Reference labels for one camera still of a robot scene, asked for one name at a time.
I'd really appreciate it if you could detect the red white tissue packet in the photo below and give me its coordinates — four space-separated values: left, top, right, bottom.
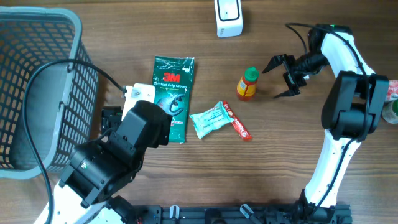
385 80 398 102

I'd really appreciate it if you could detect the grey plastic mesh basket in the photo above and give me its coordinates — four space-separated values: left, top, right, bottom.
1 7 99 179

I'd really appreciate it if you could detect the sriracha bottle green cap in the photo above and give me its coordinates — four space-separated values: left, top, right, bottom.
236 67 259 101

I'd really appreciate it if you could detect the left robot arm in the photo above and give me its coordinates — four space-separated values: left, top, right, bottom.
36 100 172 223

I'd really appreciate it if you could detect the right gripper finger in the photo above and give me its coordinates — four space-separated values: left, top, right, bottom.
262 54 287 73
274 88 300 99

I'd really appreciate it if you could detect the green 3M gloves packet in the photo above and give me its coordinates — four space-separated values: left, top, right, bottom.
152 55 195 143

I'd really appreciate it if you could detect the green lid jar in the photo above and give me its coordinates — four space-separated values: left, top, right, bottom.
382 100 398 124

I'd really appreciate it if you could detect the black left camera cable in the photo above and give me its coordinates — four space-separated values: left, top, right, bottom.
21 58 127 224

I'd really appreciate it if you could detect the white barcode scanner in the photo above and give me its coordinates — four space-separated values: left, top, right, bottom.
214 0 243 38

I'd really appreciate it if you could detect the red sachet pack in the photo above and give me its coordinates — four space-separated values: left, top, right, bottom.
222 101 252 141

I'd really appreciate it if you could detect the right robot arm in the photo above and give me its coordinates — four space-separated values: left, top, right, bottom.
263 24 389 219

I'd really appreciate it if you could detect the mint green wipes packet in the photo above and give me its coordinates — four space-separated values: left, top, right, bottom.
189 101 233 139

